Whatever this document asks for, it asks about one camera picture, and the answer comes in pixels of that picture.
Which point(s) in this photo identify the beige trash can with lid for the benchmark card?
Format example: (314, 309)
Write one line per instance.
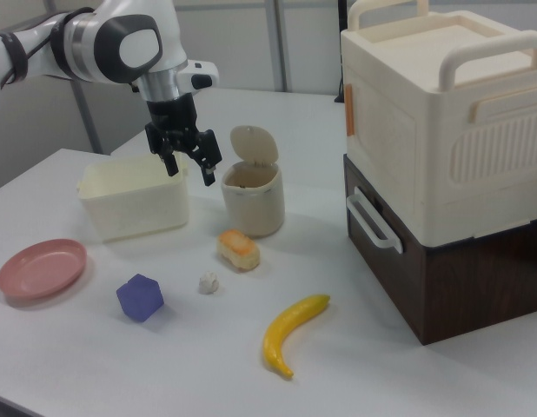
(252, 191)

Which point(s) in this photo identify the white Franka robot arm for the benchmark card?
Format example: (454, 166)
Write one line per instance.
(121, 48)

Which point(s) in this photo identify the white plastic basket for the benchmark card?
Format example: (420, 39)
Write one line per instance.
(134, 197)

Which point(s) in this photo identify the crumpled white paper ball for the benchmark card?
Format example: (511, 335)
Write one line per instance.
(209, 283)

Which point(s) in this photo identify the pink plastic plate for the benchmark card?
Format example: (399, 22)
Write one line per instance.
(41, 268)

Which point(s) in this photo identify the dark brown wooden drawer box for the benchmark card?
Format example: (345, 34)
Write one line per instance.
(446, 278)

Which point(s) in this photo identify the toy bread loaf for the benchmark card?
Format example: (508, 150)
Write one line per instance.
(238, 251)

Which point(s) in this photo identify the yellow toy banana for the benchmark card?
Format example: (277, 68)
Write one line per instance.
(286, 330)

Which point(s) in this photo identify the cream plastic storage box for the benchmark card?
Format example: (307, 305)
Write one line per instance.
(446, 113)

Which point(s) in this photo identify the purple polyhedron block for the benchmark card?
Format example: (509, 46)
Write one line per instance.
(140, 297)

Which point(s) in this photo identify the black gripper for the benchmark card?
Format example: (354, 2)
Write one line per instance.
(173, 123)

